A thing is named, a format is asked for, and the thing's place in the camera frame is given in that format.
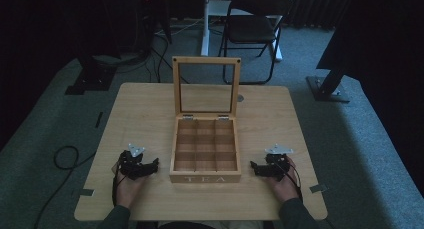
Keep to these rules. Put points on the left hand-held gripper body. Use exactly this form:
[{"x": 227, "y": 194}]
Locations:
[{"x": 131, "y": 164}]

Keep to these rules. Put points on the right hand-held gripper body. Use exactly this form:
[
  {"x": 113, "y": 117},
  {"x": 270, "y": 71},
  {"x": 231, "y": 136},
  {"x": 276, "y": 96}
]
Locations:
[{"x": 277, "y": 164}]

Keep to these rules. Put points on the wooden tea box with lid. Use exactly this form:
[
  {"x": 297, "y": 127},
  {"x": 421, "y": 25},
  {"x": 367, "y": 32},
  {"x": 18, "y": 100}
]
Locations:
[{"x": 205, "y": 145}]

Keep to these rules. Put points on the person's right hand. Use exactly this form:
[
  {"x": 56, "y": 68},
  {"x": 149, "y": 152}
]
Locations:
[{"x": 285, "y": 187}]

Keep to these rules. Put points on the person's left hand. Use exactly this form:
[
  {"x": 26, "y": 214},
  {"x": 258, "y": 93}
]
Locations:
[{"x": 128, "y": 189}]

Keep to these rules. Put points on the grey tape piece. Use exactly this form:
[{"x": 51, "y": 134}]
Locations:
[
  {"x": 86, "y": 192},
  {"x": 318, "y": 188}
]

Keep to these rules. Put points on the black tape strip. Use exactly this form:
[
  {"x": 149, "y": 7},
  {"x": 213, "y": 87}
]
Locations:
[{"x": 99, "y": 119}]

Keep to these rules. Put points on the small round grey disc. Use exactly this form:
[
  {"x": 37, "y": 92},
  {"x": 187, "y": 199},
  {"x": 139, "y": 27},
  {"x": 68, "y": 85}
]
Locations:
[{"x": 240, "y": 98}]

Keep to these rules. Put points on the black stand base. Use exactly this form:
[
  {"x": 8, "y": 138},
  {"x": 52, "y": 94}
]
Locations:
[
  {"x": 328, "y": 87},
  {"x": 91, "y": 77}
]

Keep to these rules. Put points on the black folding chair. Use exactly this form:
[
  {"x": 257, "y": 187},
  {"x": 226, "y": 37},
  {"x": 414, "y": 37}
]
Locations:
[
  {"x": 210, "y": 22},
  {"x": 253, "y": 29}
]

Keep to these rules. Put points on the dark equipment cabinet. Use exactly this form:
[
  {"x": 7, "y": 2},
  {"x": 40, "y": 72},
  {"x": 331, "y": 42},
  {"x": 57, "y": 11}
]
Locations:
[{"x": 150, "y": 19}]

